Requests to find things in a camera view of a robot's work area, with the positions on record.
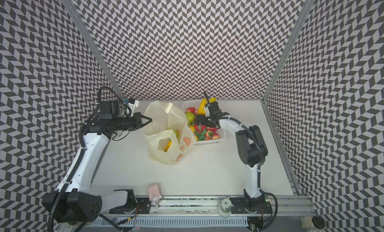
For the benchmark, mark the pink cloth pad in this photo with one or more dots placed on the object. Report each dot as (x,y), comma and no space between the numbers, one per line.
(154,193)

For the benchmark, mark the white green small bottle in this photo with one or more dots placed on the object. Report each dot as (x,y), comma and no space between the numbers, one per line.
(225,208)

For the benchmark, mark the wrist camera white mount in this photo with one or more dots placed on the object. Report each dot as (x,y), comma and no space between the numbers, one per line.
(207,110)
(131,105)

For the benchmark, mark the pink fake dragon fruit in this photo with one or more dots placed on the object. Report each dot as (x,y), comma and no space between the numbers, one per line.
(200,131)

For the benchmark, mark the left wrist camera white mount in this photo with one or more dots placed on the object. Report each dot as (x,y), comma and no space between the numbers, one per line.
(131,105)

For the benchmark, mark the translucent cream plastic bag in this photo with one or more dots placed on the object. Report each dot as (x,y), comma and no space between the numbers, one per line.
(166,117)

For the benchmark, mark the aluminium corner post left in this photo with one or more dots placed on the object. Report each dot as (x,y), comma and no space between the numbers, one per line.
(70,8)

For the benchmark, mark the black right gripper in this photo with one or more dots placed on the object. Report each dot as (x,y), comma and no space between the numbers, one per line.
(214,114)

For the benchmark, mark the yellow fake banana bunch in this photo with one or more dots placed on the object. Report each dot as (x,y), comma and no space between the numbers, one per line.
(202,107)

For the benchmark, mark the aluminium corner post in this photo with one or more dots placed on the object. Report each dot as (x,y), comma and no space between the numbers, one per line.
(308,4)
(70,8)

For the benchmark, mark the aluminium corner post right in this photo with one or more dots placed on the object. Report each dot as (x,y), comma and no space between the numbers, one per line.
(308,4)

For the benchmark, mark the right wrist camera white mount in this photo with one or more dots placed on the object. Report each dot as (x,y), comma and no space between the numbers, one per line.
(207,110)

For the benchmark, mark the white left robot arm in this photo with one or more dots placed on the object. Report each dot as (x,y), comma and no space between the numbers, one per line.
(72,202)

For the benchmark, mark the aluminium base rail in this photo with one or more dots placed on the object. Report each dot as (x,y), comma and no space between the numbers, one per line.
(209,206)

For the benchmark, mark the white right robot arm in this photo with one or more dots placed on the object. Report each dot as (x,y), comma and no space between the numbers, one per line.
(251,148)

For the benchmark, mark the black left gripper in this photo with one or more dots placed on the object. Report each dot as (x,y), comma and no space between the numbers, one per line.
(137,118)

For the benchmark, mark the white plastic basket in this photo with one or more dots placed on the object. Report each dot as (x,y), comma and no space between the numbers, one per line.
(221,132)

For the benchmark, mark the green fake custard apple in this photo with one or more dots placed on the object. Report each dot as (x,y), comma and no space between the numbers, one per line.
(190,117)
(176,133)

